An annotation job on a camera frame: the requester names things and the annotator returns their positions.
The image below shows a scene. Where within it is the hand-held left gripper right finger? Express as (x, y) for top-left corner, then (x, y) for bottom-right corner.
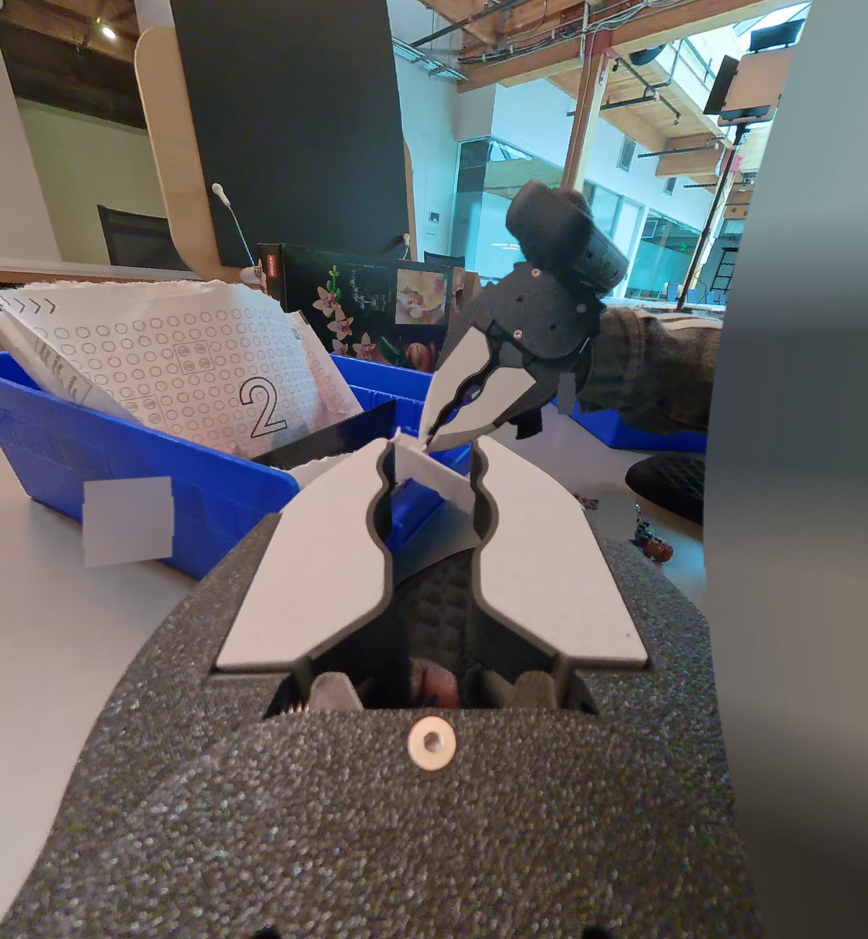
(469, 434), (651, 672)

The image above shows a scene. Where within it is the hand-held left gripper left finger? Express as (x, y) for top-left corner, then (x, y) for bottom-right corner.
(216, 439), (394, 676)

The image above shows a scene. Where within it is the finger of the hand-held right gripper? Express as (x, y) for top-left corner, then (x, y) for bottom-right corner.
(421, 325), (495, 450)
(431, 361), (545, 452)

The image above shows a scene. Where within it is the round black lego assembly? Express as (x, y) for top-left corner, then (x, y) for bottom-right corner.
(631, 505), (675, 563)

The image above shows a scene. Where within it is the blue plastic bin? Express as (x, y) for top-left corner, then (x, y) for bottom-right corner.
(551, 400), (707, 453)
(0, 351), (479, 581)

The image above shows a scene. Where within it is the black orchid lego box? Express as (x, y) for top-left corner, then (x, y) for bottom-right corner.
(256, 242), (472, 375)

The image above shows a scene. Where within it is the black mesh cushion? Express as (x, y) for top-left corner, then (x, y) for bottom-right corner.
(625, 452), (707, 525)

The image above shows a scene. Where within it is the large printed white paper bag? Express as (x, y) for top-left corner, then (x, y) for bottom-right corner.
(0, 271), (365, 448)

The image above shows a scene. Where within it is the light stand with panel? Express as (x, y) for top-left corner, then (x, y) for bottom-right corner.
(676, 51), (783, 313)

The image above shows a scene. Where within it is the black screen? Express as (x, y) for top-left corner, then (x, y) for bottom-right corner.
(98, 205), (189, 268)

